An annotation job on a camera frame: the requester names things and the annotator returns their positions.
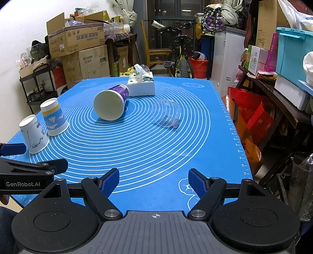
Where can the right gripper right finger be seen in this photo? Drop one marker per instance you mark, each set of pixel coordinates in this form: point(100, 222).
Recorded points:
point(209, 190)

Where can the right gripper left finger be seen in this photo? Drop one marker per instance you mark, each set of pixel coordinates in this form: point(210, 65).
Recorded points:
point(96, 195)

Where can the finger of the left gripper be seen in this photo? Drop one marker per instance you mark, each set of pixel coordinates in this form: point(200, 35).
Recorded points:
point(12, 149)
point(56, 167)

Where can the purple paper cup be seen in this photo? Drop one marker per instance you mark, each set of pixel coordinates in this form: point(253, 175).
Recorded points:
point(109, 104)

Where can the white patterned paper cup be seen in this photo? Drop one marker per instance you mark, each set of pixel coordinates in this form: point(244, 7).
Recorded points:
point(36, 139)

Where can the blue yellow paper cup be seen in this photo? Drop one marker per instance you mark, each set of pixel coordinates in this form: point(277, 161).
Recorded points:
point(55, 121)

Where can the clear plastic cup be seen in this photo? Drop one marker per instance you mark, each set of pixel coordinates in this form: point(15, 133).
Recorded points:
point(166, 113)

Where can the person's left hand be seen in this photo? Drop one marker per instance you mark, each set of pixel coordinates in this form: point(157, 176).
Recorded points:
point(4, 199)

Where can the orange paper shopping bag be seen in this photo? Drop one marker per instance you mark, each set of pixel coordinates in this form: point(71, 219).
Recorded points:
point(251, 150)

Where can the black metal shelf rack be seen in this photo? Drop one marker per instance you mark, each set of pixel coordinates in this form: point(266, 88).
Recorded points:
point(41, 94)

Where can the blue silicone baking mat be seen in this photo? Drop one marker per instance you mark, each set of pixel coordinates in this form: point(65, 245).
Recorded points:
point(153, 161)

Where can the red gift bag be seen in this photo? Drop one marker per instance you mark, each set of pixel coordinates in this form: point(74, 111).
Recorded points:
point(256, 110)

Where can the dark wooden side table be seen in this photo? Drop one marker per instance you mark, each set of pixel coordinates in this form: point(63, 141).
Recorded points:
point(297, 122)

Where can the lower cardboard box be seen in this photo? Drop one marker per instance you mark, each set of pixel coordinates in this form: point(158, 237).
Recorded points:
point(86, 64)

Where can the white tissue box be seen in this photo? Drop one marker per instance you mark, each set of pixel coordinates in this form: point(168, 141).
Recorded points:
point(141, 82)

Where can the red plastic bucket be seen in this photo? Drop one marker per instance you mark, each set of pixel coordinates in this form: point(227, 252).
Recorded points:
point(199, 68)

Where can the open top cardboard box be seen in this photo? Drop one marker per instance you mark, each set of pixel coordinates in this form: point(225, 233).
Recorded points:
point(65, 39)

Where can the white styrofoam box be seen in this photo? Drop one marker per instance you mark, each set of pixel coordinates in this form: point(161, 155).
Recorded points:
point(298, 97)

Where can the green white product box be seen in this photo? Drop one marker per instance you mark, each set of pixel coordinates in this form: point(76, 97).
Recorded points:
point(256, 59)

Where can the black green bicycle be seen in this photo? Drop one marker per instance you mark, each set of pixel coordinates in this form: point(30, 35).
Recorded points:
point(178, 63)

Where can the white chest freezer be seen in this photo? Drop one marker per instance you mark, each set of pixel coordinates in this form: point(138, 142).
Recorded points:
point(228, 49)

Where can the wooden chair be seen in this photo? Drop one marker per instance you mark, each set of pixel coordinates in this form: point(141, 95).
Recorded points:
point(153, 56)

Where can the teal plastic storage bin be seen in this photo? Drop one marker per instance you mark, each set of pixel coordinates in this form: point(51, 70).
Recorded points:
point(293, 45)

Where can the tall brown cardboard box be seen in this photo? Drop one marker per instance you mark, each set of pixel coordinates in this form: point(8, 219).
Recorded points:
point(270, 16)

